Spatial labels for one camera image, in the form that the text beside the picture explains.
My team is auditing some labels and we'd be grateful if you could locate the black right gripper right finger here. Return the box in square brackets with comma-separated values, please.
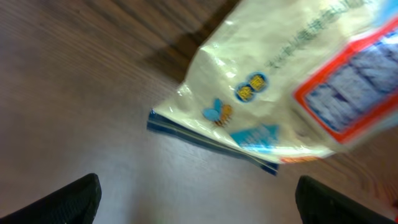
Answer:
[295, 175, 396, 224]

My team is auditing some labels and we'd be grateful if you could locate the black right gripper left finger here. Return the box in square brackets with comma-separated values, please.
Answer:
[1, 173, 102, 224]

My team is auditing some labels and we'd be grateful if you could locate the yellow snack bag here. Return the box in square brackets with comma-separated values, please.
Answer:
[147, 0, 397, 174]

